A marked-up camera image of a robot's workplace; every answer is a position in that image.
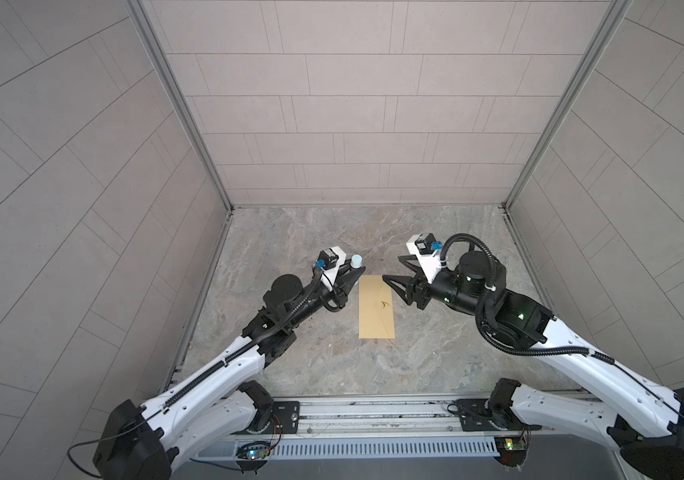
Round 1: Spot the yellow paper envelope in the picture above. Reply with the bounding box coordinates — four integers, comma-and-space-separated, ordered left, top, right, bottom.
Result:
359, 275, 396, 339

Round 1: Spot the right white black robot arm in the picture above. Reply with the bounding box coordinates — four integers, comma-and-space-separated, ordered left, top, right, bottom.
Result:
383, 250, 684, 479

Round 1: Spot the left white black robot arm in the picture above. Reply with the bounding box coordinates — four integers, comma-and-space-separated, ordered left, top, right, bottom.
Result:
93, 255, 366, 479

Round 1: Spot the left green circuit board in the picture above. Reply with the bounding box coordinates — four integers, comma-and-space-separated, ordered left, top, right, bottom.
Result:
236, 441, 272, 461

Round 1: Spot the green circuit board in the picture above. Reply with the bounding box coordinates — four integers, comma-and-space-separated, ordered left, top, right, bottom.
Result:
236, 441, 272, 461
494, 437, 529, 467

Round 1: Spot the right green circuit board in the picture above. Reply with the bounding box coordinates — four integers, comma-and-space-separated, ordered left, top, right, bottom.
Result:
494, 437, 529, 467

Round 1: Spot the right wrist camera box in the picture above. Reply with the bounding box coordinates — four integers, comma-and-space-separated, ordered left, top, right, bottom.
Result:
407, 233, 443, 284

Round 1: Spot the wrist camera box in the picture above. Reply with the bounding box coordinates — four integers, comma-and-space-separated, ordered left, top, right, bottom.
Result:
407, 233, 443, 284
316, 246, 347, 292

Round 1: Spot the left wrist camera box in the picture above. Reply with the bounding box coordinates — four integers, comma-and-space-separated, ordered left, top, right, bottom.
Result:
316, 246, 347, 292

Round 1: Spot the right black corrugated cable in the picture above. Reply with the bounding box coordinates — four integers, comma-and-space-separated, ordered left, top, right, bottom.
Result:
439, 233, 616, 365

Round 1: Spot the black corrugated cable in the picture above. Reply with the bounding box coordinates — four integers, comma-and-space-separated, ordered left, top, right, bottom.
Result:
161, 266, 349, 409
439, 233, 616, 365

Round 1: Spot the left black corrugated cable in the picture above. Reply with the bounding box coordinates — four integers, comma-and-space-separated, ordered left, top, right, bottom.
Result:
161, 266, 349, 409

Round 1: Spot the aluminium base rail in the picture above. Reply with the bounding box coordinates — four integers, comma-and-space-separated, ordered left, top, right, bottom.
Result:
269, 392, 628, 442

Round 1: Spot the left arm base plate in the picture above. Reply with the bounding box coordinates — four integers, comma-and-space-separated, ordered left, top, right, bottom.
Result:
253, 401, 301, 434

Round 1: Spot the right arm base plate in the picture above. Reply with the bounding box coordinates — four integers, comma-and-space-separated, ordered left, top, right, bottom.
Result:
447, 399, 528, 432

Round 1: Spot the white slotted cable duct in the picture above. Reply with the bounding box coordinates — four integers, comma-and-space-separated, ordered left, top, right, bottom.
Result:
197, 436, 502, 463

